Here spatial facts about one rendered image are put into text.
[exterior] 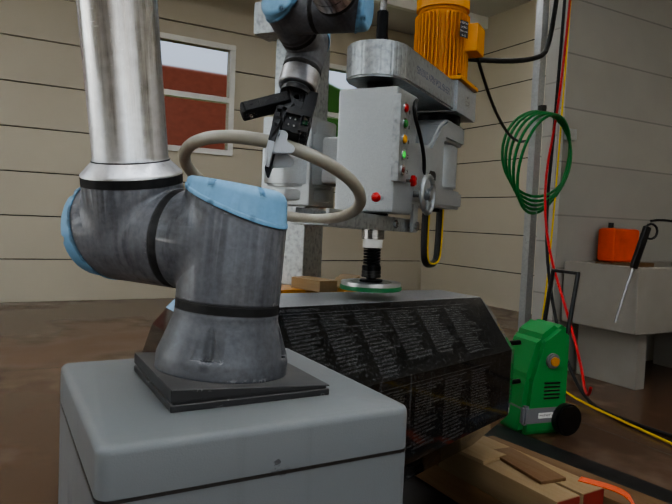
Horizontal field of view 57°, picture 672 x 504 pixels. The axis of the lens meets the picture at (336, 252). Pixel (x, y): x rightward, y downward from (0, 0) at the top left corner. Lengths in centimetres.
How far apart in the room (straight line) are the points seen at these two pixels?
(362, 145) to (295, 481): 148
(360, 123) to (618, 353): 321
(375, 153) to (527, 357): 175
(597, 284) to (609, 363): 59
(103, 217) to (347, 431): 46
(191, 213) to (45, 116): 710
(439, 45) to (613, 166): 286
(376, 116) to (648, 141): 390
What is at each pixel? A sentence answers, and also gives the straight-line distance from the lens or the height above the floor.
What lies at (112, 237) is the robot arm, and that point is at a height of 106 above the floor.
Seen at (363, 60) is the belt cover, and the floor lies 162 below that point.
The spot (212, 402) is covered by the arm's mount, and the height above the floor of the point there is 86.
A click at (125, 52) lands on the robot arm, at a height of 131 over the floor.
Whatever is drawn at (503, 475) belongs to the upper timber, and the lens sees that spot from 239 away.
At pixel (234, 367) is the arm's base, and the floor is 89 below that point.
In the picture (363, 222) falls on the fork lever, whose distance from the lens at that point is 195.
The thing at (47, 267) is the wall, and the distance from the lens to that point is 790.
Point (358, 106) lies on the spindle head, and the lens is 213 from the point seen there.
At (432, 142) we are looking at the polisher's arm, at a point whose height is 141.
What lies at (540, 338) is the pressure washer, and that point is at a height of 51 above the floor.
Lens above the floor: 109
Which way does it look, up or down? 3 degrees down
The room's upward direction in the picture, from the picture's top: 2 degrees clockwise
